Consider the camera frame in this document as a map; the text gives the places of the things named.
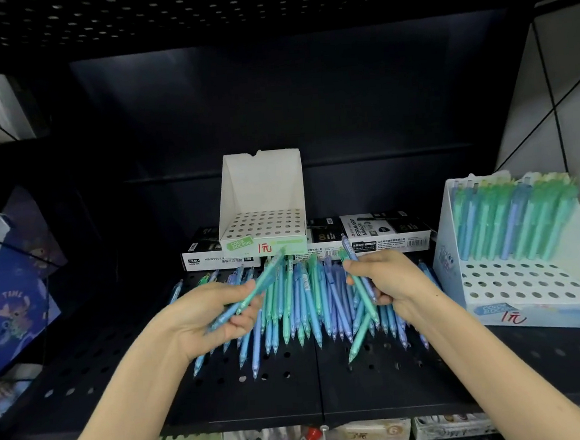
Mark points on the person's left hand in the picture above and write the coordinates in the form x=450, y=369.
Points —
x=197, y=318

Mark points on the person's right hand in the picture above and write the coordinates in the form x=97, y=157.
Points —
x=408, y=281

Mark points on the person's left thumb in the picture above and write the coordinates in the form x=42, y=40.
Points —
x=235, y=290

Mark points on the person's right thumb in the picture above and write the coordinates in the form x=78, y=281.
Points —
x=365, y=269

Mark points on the blue pen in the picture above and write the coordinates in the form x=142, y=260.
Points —
x=351, y=252

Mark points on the teal green pen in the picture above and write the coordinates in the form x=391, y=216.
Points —
x=269, y=270

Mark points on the person's right forearm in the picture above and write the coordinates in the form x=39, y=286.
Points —
x=503, y=371

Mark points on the person's left forearm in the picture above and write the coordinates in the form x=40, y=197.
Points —
x=134, y=402

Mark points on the black white marker box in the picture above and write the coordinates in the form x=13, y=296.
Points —
x=203, y=253
x=323, y=235
x=390, y=230

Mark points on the pile of blue green pens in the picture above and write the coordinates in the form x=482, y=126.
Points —
x=306, y=305

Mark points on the empty white perforated display box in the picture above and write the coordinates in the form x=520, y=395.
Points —
x=261, y=204

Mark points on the black metal shelf unit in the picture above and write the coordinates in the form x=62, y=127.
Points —
x=381, y=384

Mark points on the row of standing pastel pens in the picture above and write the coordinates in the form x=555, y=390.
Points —
x=512, y=216

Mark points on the white display box cartoon print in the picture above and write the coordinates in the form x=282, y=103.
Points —
x=522, y=285

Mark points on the cream printed flat box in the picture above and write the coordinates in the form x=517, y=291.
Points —
x=369, y=432

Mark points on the white printed flat box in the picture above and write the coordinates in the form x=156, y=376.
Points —
x=453, y=425

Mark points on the dark purple cartoon folder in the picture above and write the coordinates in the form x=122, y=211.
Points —
x=32, y=220

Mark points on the dark blue cartoon notebook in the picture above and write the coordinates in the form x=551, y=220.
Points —
x=8, y=306

